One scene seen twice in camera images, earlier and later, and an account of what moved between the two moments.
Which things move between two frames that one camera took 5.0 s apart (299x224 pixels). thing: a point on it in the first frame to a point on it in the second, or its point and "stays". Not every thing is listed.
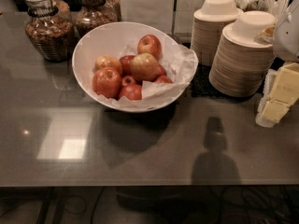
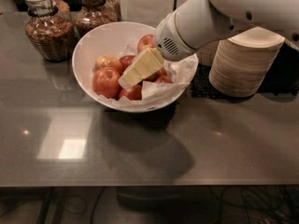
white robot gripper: (288, 37) to (169, 38)
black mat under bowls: (201, 87) stays
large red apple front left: (107, 82) stays
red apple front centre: (134, 91) stays
